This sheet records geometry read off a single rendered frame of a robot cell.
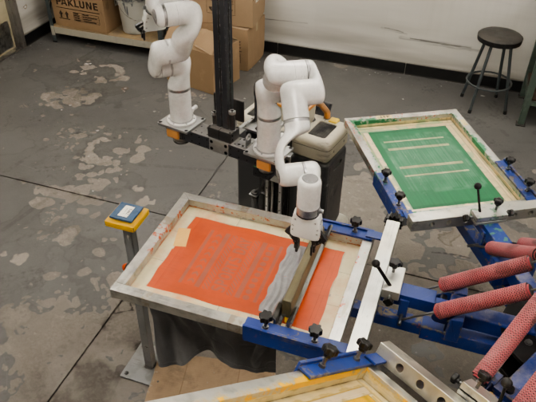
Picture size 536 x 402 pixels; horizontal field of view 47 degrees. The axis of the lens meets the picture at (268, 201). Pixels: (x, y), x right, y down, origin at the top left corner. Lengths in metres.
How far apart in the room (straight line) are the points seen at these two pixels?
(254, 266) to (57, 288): 1.67
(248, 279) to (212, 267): 0.14
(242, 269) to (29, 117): 3.37
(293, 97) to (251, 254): 0.64
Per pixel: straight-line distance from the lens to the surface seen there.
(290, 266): 2.25
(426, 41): 5.75
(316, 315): 2.09
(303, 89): 1.99
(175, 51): 2.46
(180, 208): 2.46
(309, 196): 1.90
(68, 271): 3.75
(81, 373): 3.24
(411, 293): 2.10
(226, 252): 2.30
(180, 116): 2.67
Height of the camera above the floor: 2.51
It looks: 38 degrees down
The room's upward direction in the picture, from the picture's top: 1 degrees clockwise
